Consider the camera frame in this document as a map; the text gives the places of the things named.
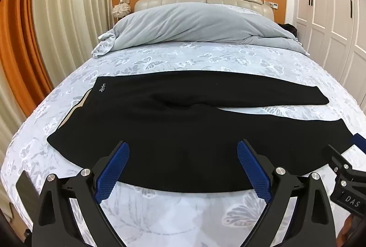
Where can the orange curtain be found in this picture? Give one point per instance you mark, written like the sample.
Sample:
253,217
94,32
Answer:
20,35

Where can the black pants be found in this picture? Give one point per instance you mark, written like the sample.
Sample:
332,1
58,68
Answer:
177,132

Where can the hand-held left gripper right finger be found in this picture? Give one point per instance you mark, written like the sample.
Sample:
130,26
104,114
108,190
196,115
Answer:
253,167

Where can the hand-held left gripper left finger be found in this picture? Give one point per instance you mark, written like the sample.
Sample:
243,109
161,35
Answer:
114,167

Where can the white flower bedside lamp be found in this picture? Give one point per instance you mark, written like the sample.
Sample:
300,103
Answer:
121,10

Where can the grey duvet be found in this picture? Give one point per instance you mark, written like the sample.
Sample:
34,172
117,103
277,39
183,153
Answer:
194,24

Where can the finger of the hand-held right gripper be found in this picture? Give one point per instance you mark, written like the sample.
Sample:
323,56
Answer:
336,158
359,142

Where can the dark flat slab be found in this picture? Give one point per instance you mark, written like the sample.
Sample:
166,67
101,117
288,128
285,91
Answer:
27,185

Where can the dark cloth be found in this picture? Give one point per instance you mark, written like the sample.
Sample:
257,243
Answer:
289,28

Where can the white wardrobe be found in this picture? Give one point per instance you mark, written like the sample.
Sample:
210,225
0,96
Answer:
328,12

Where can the bed with butterfly sheet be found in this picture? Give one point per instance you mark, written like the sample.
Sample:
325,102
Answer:
200,61

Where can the cream curtain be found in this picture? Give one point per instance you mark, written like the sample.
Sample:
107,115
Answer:
11,104
71,6

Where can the white wall switch panel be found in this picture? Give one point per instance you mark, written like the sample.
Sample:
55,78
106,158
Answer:
124,1
274,5

